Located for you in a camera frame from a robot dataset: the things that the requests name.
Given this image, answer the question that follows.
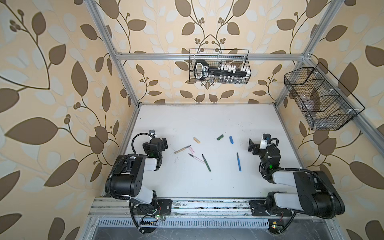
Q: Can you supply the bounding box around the green pen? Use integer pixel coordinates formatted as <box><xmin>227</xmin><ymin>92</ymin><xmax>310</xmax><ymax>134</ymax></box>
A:
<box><xmin>202</xmin><ymin>154</ymin><xmax>212</xmax><ymax>172</ymax></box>

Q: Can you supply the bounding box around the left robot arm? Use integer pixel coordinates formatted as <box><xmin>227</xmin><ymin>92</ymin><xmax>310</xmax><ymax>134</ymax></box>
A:
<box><xmin>105</xmin><ymin>130</ymin><xmax>168</xmax><ymax>215</ymax></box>

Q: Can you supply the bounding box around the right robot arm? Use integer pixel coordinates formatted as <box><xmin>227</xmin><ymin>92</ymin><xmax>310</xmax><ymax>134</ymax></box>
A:
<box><xmin>248</xmin><ymin>134</ymin><xmax>346</xmax><ymax>219</ymax></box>

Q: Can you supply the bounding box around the tan pen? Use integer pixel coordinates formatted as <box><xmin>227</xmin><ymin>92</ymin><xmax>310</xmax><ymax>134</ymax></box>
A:
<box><xmin>174</xmin><ymin>145</ymin><xmax>191</xmax><ymax>154</ymax></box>

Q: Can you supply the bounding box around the pink pen cap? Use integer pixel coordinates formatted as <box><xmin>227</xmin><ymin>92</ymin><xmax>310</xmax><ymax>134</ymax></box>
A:
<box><xmin>189</xmin><ymin>147</ymin><xmax>195</xmax><ymax>155</ymax></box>

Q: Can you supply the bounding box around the pink pen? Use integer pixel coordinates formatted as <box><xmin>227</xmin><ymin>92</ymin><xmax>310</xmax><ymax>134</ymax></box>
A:
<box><xmin>188</xmin><ymin>153</ymin><xmax>205</xmax><ymax>164</ymax></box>

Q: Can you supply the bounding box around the black tool with sockets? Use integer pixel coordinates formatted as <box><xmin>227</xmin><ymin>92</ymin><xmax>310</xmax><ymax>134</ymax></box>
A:
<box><xmin>192</xmin><ymin>60</ymin><xmax>251</xmax><ymax>80</ymax></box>

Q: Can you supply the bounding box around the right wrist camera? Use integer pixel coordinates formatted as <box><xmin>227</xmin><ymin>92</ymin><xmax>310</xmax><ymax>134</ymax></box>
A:
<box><xmin>260</xmin><ymin>133</ymin><xmax>271</xmax><ymax>150</ymax></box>

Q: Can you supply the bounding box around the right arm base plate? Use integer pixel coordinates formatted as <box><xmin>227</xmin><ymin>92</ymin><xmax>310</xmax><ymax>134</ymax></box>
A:
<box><xmin>249</xmin><ymin>200</ymin><xmax>293</xmax><ymax>218</ymax></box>

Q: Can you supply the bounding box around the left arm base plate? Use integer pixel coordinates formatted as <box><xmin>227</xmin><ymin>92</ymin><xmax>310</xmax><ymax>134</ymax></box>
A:
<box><xmin>133</xmin><ymin>199</ymin><xmax>173</xmax><ymax>216</ymax></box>

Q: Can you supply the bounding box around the side wire basket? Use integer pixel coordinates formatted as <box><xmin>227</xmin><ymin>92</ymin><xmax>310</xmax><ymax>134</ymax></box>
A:
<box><xmin>284</xmin><ymin>62</ymin><xmax>366</xmax><ymax>131</ymax></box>

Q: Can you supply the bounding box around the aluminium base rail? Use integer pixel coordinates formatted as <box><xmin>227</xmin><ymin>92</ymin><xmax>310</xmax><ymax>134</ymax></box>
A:
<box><xmin>86</xmin><ymin>197</ymin><xmax>340</xmax><ymax>230</ymax></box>

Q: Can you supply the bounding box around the aluminium frame back bar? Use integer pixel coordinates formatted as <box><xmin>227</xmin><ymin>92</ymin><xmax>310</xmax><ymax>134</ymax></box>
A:
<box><xmin>115</xmin><ymin>52</ymin><xmax>305</xmax><ymax>61</ymax></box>

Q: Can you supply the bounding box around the back wire basket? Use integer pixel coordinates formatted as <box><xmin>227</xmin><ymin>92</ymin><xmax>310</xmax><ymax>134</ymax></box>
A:
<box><xmin>189</xmin><ymin>48</ymin><xmax>252</xmax><ymax>85</ymax></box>

